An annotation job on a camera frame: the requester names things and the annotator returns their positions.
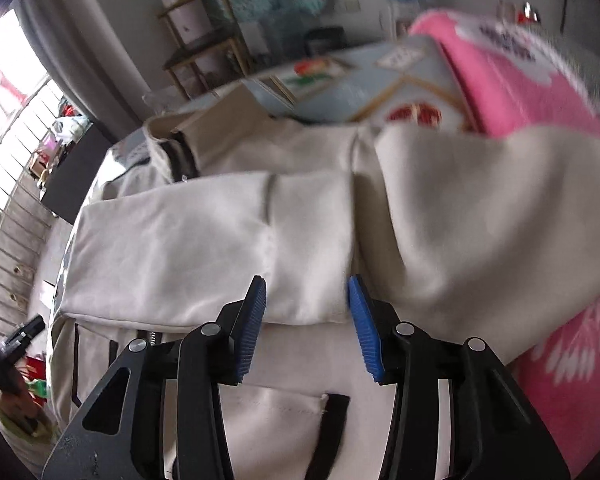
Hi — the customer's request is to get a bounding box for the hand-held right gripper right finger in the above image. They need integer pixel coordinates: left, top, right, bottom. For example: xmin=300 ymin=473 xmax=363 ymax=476
xmin=347 ymin=275 xmax=571 ymax=480

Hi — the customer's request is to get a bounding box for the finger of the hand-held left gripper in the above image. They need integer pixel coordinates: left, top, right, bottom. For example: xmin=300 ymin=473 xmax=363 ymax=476
xmin=1 ymin=314 xmax=46 ymax=361

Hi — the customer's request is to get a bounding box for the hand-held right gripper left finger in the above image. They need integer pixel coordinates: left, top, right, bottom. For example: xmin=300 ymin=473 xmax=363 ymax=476
xmin=41 ymin=275 xmax=268 ymax=480

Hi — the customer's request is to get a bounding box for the cream zip jacket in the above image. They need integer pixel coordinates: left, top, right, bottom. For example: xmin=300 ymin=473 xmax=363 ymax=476
xmin=47 ymin=82 xmax=600 ymax=480

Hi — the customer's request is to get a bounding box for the metal window grille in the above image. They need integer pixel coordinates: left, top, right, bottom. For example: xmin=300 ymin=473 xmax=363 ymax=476
xmin=0 ymin=75 xmax=76 ymax=331

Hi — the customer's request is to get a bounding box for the black cabinet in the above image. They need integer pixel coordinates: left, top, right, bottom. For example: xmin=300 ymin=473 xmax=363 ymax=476
xmin=40 ymin=122 xmax=118 ymax=223

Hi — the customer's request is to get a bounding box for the light blue printed bed sheet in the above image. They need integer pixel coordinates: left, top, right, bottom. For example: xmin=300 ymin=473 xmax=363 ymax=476
xmin=97 ymin=35 xmax=481 ymax=196

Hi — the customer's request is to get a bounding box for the pink floral blanket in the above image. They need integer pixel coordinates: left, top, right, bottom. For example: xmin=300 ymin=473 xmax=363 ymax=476
xmin=410 ymin=7 xmax=600 ymax=480

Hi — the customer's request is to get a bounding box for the grey curtain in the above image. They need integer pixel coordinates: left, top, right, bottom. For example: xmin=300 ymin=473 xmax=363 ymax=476
xmin=17 ymin=0 xmax=151 ymax=146

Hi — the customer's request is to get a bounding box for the wooden shelf stand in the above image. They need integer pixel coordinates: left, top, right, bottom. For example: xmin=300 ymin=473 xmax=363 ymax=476
xmin=157 ymin=0 xmax=253 ymax=101

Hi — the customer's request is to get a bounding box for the white cylinder container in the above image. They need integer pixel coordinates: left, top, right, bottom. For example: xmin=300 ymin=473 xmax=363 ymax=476
xmin=161 ymin=0 xmax=216 ymax=46

